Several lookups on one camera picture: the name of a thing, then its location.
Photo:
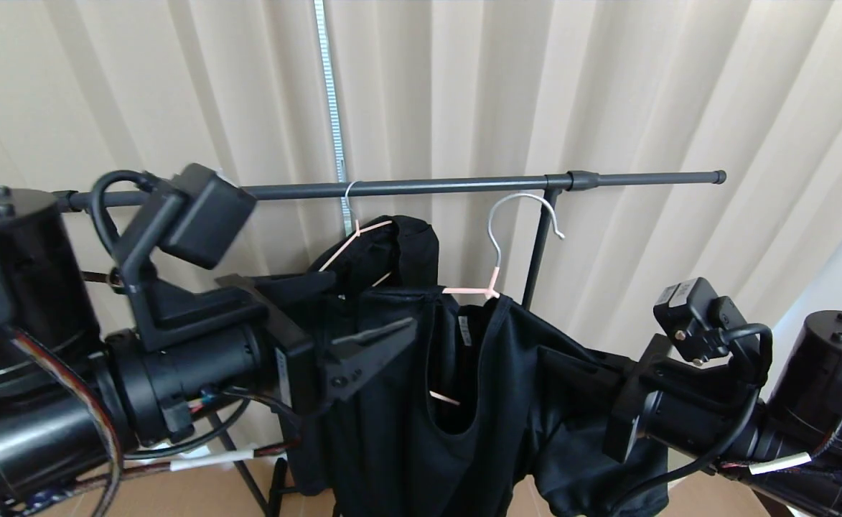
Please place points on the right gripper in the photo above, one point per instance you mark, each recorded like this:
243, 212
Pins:
693, 424

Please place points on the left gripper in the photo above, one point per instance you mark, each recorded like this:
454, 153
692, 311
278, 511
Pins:
198, 373

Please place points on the pink clothes hanger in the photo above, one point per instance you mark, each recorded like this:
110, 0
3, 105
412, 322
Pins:
494, 273
349, 194

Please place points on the black garment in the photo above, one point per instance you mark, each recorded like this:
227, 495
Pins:
535, 445

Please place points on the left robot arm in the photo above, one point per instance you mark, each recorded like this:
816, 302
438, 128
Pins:
19, 345

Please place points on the black clothes rack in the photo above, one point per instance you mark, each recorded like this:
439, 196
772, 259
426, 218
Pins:
428, 187

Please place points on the beige curtain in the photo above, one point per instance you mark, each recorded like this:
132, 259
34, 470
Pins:
607, 86

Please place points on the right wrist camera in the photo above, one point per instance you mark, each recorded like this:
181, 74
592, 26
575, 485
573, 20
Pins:
690, 319

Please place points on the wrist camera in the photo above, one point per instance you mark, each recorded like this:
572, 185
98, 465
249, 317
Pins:
198, 215
690, 319

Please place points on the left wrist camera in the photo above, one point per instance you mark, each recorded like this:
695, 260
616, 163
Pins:
198, 215

